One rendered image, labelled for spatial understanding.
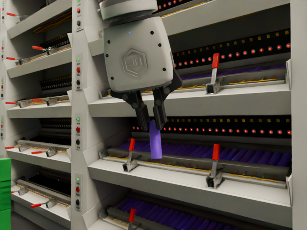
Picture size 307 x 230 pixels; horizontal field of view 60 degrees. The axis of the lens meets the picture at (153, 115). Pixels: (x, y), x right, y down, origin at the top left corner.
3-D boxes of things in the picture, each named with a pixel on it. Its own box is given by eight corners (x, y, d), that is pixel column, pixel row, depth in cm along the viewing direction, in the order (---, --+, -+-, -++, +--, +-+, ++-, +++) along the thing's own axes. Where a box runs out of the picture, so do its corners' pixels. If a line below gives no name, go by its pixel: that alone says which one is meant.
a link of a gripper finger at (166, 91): (148, 91, 41) (156, 130, 43) (168, 87, 40) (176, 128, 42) (153, 86, 44) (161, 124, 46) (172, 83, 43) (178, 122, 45)
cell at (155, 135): (152, 159, 43) (150, 119, 44) (150, 159, 45) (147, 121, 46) (163, 158, 44) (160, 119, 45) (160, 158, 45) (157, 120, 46)
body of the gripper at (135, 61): (88, 20, 38) (107, 96, 41) (157, 3, 35) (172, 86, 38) (108, 21, 45) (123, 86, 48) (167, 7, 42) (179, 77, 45)
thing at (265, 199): (294, 229, 46) (286, 158, 43) (91, 178, 87) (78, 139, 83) (317, 172, 61) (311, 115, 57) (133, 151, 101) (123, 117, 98)
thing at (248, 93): (293, 114, 47) (284, 35, 43) (91, 117, 87) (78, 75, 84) (316, 85, 61) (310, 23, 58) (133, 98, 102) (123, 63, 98)
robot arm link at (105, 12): (86, 3, 37) (91, 26, 37) (146, -13, 34) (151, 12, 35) (109, 7, 44) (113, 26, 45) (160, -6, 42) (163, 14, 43)
